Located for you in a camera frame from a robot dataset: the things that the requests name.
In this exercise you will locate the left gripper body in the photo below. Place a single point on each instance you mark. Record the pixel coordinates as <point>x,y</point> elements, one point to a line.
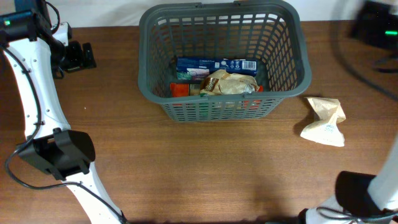
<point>74,58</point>

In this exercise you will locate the grey plastic basket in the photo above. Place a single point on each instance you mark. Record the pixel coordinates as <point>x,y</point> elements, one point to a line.
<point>268,32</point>

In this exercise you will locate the orange spaghetti packet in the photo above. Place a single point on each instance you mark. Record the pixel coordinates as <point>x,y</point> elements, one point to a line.
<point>181,90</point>

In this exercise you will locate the blue carton box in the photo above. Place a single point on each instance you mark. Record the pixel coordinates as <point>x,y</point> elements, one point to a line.
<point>192,68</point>

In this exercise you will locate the beige paper bag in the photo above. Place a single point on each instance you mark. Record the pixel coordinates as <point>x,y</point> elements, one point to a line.
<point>324,130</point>

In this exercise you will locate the brown snack bag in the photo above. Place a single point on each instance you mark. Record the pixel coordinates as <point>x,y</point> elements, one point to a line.
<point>223,83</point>

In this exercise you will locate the green lid jar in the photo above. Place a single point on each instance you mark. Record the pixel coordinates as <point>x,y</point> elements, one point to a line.
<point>204,111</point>

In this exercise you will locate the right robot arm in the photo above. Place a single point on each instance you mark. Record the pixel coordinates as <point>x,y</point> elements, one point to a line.
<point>358,197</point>

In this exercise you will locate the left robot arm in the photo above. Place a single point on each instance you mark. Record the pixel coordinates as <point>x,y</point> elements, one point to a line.
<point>39,52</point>

